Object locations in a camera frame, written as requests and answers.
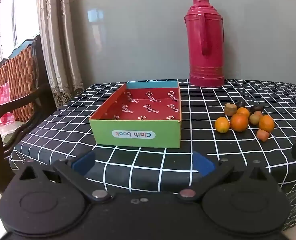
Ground window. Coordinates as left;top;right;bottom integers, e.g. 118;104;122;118
0;0;41;64

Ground beige curtain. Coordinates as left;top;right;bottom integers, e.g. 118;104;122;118
36;0;85;109

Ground green cardboard box red inside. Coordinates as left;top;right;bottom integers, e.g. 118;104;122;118
89;81;182;149

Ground red thermos flask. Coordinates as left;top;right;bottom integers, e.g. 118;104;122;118
184;0;226;88

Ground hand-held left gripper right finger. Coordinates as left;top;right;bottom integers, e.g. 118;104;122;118
177;151;269;202

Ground orange carrot piece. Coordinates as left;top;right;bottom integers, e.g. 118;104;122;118
257;129;270;141

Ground pink plaid cloth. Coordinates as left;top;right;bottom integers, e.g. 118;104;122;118
0;82;16;126

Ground tan cylindrical fruit piece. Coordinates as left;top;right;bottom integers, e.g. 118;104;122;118
224;103;238;117

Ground black white checked tablecloth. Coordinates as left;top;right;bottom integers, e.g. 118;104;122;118
9;79;296;230

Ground dark wooden cushioned chair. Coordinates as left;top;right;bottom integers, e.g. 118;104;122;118
0;34;57;193

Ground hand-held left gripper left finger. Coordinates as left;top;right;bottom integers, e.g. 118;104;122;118
19;151;111;202

